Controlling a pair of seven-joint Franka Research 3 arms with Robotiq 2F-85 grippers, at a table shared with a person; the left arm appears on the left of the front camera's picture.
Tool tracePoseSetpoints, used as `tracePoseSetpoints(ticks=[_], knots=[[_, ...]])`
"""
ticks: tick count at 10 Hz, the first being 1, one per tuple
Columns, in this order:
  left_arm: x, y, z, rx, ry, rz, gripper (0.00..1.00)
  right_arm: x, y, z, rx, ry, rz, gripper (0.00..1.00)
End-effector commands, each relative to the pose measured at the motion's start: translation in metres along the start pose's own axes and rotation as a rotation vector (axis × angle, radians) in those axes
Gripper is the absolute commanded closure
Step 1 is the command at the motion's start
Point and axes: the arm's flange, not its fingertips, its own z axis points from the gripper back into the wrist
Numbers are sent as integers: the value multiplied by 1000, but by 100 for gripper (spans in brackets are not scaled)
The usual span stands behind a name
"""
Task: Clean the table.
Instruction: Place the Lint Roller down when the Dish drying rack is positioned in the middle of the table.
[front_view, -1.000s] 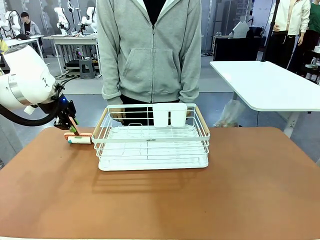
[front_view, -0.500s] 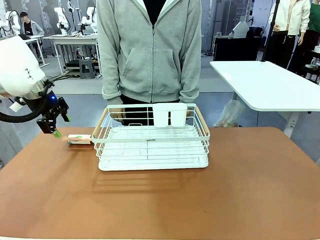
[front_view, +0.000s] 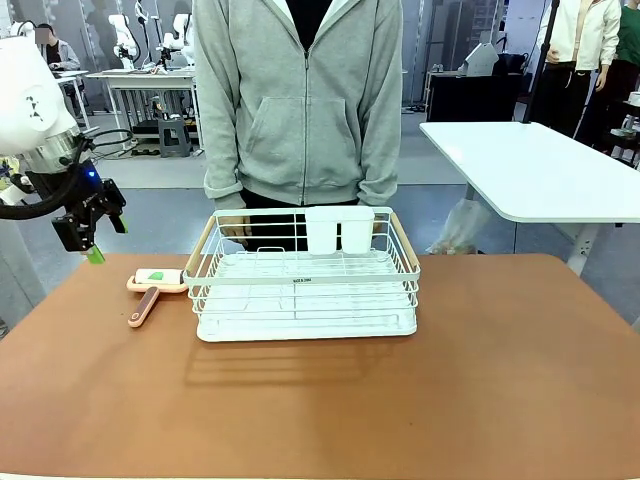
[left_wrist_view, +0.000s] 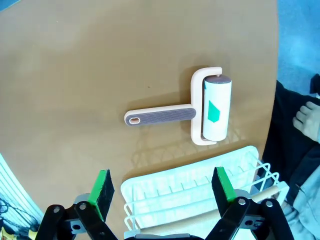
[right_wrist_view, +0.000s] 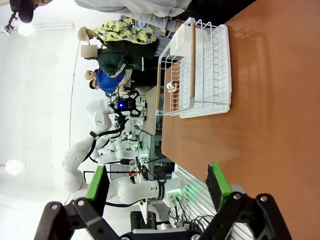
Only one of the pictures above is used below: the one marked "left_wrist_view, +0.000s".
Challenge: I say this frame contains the person's right hand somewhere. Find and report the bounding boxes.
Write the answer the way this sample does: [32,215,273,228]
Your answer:
[292,100,320,144]

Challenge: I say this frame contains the yellow black object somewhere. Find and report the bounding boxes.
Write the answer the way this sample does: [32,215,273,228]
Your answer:
[0,226,40,240]

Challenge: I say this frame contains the white wire rack wooden handle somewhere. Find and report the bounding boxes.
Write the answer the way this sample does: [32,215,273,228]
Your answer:
[120,146,290,238]

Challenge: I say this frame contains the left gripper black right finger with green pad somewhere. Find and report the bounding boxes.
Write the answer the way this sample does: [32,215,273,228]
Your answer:
[207,166,296,240]

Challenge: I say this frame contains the black cable bundle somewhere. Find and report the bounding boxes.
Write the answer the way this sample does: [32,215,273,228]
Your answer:
[0,196,40,236]

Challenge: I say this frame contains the pink lint roller grey grip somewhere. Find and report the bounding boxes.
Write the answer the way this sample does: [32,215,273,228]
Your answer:
[124,66,233,146]

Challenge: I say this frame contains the white ribbed board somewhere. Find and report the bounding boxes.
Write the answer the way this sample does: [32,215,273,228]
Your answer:
[0,152,45,226]

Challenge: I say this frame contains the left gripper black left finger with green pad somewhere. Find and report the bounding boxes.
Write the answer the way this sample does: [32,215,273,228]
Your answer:
[36,169,118,240]

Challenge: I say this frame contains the person's black trousers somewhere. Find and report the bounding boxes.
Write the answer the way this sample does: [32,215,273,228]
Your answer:
[261,73,320,201]

